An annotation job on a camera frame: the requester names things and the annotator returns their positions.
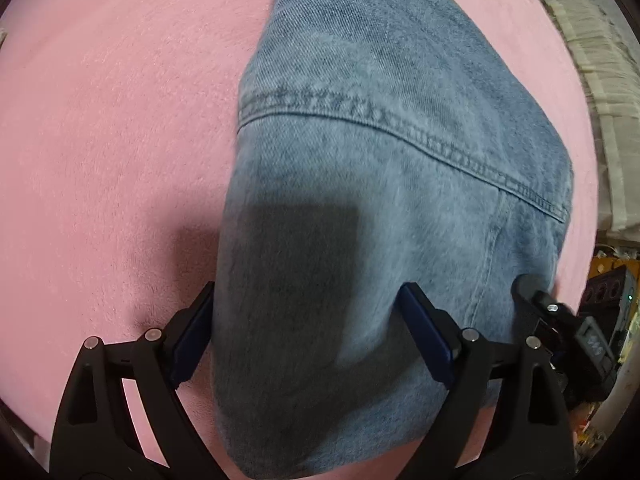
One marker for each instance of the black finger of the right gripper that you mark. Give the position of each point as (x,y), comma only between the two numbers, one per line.
(535,311)

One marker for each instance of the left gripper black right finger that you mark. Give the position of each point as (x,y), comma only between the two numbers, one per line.
(529,436)

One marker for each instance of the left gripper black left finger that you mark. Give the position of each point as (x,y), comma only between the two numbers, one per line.
(94,436)

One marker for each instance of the blue denim jacket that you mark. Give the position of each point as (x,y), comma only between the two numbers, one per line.
(380,142)

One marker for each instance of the cream lace covered sofa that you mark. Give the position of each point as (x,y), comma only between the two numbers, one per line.
(610,78)

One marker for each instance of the pink bed sheet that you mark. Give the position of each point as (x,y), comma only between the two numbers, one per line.
(117,143)

